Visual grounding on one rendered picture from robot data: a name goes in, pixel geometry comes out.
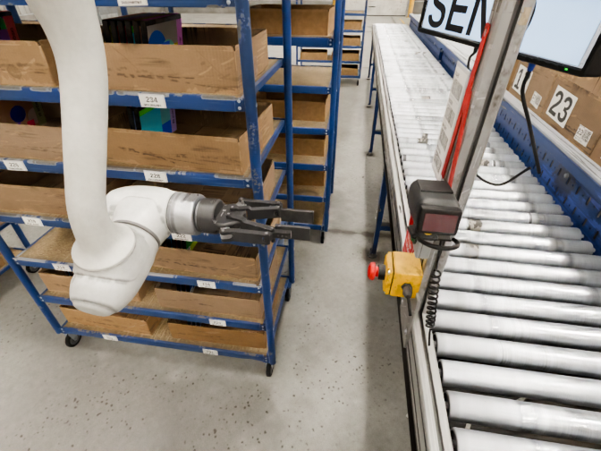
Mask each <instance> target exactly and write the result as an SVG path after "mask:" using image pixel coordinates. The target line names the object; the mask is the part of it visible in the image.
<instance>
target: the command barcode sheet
mask: <svg viewBox="0 0 601 451"><path fill-rule="evenodd" d="M469 80H470V71H469V70H468V69H467V68H466V67H465V66H464V65H463V64H462V63H461V62H460V61H458V62H457V65H456V69H455V73H454V76H453V83H452V87H451V90H450V94H449V98H448V101H447V105H446V109H445V112H444V119H443V122H442V126H441V130H440V133H439V137H438V141H437V144H436V150H435V154H434V157H433V161H432V165H431V166H432V168H433V171H434V174H435V177H436V179H437V181H441V178H442V175H441V173H442V170H443V167H444V162H445V159H446V155H447V152H448V149H449V146H450V143H451V140H452V136H453V132H454V128H455V125H456V122H457V119H458V116H459V113H460V110H461V104H462V101H463V98H464V95H465V91H466V88H467V86H468V83H469Z"/></svg>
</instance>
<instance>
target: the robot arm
mask: <svg viewBox="0 0 601 451"><path fill-rule="evenodd" d="M25 1H26V3H27V4H28V6H29V7H30V9H31V11H32V12H33V13H34V14H35V16H36V18H37V19H38V21H39V23H40V25H41V27H42V28H43V30H44V32H45V33H46V35H47V39H48V41H49V43H50V46H51V47H52V50H53V53H54V57H55V63H56V68H57V73H58V80H59V89H60V103H61V121H62V139H63V175H64V191H65V201H66V208H67V214H68V218H69V221H70V225H71V228H72V232H73V234H74V237H75V239H76V241H75V243H74V244H73V246H72V259H73V270H72V272H73V273H74V275H73V277H72V281H71V283H70V300H71V301H72V304H73V306H74V307H75V308H76V309H77V310H79V311H83V312H86V313H89V314H92V315H97V316H102V317H105V316H110V315H112V314H114V313H117V312H119V311H120V310H122V309H123V308H124V307H125V306H126V305H127V304H128V303H129V302H130V301H131V300H132V299H133V297H134V296H135V295H136V294H137V292H138V291H139V289H140V288H141V286H142V284H143V283H144V281H145V279H146V277H147V275H148V272H149V271H150V269H151V267H152V265H153V263H154V260H155V257H156V254H157V251H158V249H159V247H160V245H161V244H162V243H163V242H164V240H165V239H166V238H167V237H169V236H170V234H190V235H200V234H202V233H205V234H219V233H220V235H221V241H222V242H223V243H224V242H241V243H256V244H264V245H269V244H270V241H271V243H274V242H275V238H280V239H294V240H303V241H309V239H310V227H309V226H299V225H281V224H275V227H273V226H270V225H264V224H260V223H257V222H254V221H251V220H252V219H266V218H281V221H286V222H295V223H305V224H313V222H314V210H305V209H295V208H283V203H282V202H281V201H275V200H253V199H247V198H243V197H240V198H239V201H238V202H237V203H236V204H225V203H223V201H222V200H220V199H210V198H205V197H204V195H202V194H197V193H187V192H181V191H180V192H177V191H171V190H169V189H166V188H162V187H156V186H126V187H122V188H118V189H115V190H112V191H110V192H109V193H108V194H107V195H106V157H107V127H108V76H107V66H106V53H105V47H104V42H103V38H102V33H101V29H100V24H99V20H98V16H97V8H96V5H95V0H25ZM246 211H247V213H246ZM247 214H248V216H247ZM263 237H264V239H263Z"/></svg>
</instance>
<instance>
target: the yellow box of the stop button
mask: <svg viewBox="0 0 601 451"><path fill-rule="evenodd" d="M422 278H423V272H422V267H421V263H420V259H418V258H416V257H415V255H414V253H410V252H401V251H393V252H391V251H389V252H388V253H387V254H386V255H385V262H384V265H383V264H378V277H377V279H378V280H383V291H384V294H390V295H392V296H399V297H405V298H406V299H407V303H408V312H409V316H412V314H411V300H410V298H415V295H416V293H418V292H419V288H420V285H421V281H422Z"/></svg>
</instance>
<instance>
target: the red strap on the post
mask: <svg viewBox="0 0 601 451"><path fill-rule="evenodd" d="M490 26H491V24H490V23H488V22H487V23H486V26H485V29H484V32H483V36H482V39H481V41H480V45H479V48H478V53H477V56H476V59H475V63H474V65H473V68H472V72H471V75H470V80H469V83H468V86H467V89H466V92H465V95H464V99H463V101H462V104H461V110H460V113H459V116H458V119H457V122H456V125H455V128H454V132H453V136H452V140H451V143H450V146H449V149H448V152H447V155H446V159H445V162H444V167H443V170H442V173H441V175H442V178H443V179H444V175H445V172H446V168H447V166H448V163H449V160H450V156H451V154H452V151H453V145H454V143H455V140H456V137H457V133H458V131H459V135H458V139H457V143H456V148H455V152H454V156H453V164H452V169H451V173H450V177H449V182H448V184H449V185H450V187H451V188H452V184H453V177H454V172H455V168H456V164H457V159H458V156H459V151H460V146H461V139H462V135H463V131H464V126H465V123H466V118H467V113H468V110H469V105H470V98H471V93H472V91H471V88H472V84H473V81H474V79H475V76H476V72H477V69H478V65H479V61H480V58H481V56H482V53H483V49H484V46H485V44H486V41H487V35H488V32H489V30H490ZM459 128H460V130H459Z"/></svg>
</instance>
